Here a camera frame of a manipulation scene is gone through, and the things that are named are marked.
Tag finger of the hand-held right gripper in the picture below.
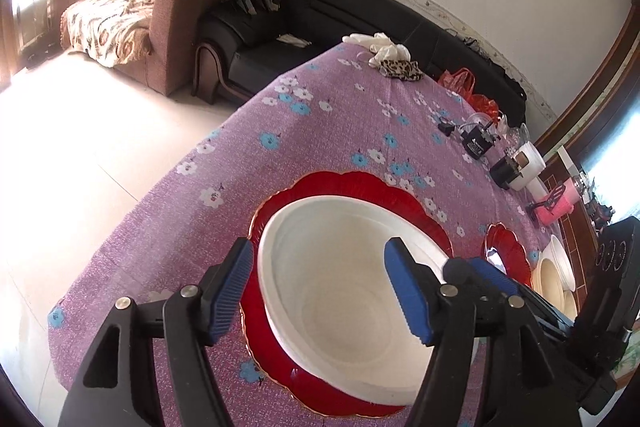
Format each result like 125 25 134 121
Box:
442 257 576 343

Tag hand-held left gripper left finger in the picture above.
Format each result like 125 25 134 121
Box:
57 237 256 427

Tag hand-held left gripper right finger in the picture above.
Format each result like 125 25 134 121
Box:
384 237 583 427

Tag small red scalloped plate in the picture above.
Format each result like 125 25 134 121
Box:
481 222 532 288

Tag small cream bowl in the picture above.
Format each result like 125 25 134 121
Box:
560 289 582 323

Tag large white bowl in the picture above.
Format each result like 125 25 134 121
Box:
258 194 478 400

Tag large red scalloped plate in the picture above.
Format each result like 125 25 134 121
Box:
240 170 456 419

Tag pink object with black stand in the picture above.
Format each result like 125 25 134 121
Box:
525 179 576 228

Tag white plastic jar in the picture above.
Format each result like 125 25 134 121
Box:
510 143 547 192

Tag black water pump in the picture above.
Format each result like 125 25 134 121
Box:
460 119 501 158

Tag clear plastic bag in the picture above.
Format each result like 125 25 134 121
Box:
495 114 531 148

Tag red plastic bag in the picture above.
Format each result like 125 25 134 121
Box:
438 68 476 100
470 93 501 122

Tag purple floral tablecloth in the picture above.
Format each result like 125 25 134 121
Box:
47 42 601 427

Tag leopard print pouch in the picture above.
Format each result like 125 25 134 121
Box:
380 59 425 84

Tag dark clothes pile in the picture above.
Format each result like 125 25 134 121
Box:
445 29 521 92

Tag white gloves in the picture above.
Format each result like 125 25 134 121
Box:
342 32 411 68

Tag floral blanket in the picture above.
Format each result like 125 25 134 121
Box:
60 0 158 68

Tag black leather sofa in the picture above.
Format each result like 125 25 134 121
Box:
192 0 528 128

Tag wooden door frame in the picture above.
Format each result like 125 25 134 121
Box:
532 0 640 158

